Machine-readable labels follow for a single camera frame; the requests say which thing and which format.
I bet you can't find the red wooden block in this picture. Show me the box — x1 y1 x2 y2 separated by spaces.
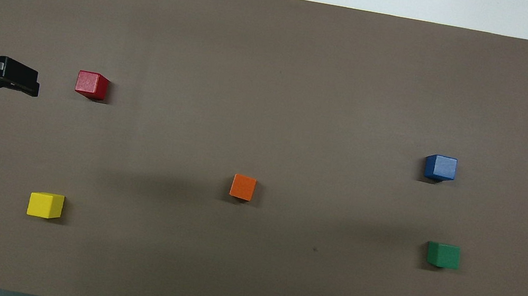
74 69 112 103

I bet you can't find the blue wooden block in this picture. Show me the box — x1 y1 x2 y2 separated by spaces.
423 153 459 184

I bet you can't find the yellow wooden block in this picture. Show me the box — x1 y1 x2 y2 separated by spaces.
26 190 66 222

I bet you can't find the green wooden block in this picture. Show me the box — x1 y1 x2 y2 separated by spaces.
425 241 462 271

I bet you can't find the orange wooden block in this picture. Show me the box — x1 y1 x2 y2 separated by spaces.
228 173 258 203

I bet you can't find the brown table mat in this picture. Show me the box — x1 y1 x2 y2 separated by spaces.
0 0 528 296

